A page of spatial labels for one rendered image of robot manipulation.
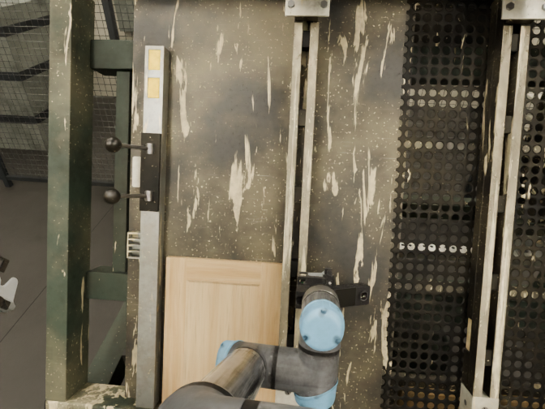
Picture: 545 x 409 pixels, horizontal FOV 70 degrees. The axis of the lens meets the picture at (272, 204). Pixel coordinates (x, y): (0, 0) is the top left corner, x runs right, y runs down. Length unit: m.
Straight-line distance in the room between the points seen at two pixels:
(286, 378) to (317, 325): 0.12
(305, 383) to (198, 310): 0.44
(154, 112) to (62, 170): 0.29
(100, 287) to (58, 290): 0.11
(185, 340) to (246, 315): 0.18
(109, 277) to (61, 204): 0.25
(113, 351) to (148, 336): 0.38
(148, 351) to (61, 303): 0.26
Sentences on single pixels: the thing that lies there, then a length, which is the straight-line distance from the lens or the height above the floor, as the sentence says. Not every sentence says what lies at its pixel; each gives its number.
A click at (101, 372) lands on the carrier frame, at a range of 1.46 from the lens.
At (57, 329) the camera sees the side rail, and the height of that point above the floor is 1.08.
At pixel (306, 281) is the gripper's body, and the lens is 0.88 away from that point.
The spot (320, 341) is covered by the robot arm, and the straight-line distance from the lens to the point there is 0.69.
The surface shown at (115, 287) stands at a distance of 1.21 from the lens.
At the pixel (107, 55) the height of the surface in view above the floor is 1.68.
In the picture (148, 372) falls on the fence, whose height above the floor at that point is 0.99.
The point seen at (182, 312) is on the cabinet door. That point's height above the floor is 1.12.
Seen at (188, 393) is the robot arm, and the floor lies 1.57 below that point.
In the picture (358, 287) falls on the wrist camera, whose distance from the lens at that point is 0.89.
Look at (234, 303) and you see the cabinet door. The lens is 1.06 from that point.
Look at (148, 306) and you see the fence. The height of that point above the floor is 1.14.
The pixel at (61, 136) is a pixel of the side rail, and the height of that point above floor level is 1.52.
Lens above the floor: 1.93
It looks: 34 degrees down
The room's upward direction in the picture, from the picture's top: straight up
